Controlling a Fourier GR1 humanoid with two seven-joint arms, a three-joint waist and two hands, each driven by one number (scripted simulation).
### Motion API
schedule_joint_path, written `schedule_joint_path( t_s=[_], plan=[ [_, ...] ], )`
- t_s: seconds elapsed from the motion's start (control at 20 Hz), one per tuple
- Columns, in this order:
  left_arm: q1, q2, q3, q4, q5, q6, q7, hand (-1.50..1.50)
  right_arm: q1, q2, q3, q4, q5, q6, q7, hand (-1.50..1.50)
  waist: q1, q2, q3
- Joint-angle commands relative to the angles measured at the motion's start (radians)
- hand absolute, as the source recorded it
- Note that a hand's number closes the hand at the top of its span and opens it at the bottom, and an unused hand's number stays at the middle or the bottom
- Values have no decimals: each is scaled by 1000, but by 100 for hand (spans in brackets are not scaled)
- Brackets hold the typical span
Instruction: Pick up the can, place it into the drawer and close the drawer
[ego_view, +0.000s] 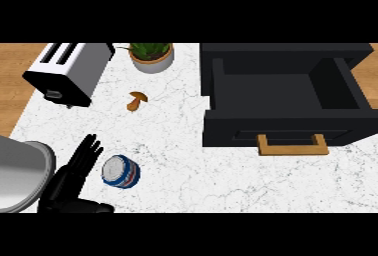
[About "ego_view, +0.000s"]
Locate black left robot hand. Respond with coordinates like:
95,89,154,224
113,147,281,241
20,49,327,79
37,133,115,214

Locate blue and white can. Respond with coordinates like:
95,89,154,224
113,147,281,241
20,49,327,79
101,154,142,190

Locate black open drawer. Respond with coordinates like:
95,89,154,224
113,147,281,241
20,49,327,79
201,57,378,148

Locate black drawer cabinet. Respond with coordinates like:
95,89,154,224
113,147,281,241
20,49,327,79
200,42,375,111

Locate brown mushroom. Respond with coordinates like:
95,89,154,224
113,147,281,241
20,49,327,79
126,91,149,113

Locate white and black toaster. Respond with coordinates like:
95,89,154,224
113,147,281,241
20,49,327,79
21,42,117,109

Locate potted green plant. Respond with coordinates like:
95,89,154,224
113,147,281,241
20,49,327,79
117,42,176,75

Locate wooden drawer handle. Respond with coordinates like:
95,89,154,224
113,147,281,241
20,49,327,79
256,133,331,157

